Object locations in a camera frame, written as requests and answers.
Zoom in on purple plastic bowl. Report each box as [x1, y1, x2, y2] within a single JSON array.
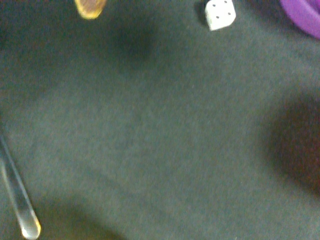
[[280, 0, 320, 40]]

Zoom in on white dice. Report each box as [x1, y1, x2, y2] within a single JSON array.
[[204, 0, 236, 31]]

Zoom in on black tablecloth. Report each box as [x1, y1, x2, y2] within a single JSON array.
[[0, 0, 320, 240]]

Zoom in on metal spoon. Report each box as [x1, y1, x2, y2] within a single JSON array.
[[0, 135, 42, 240]]

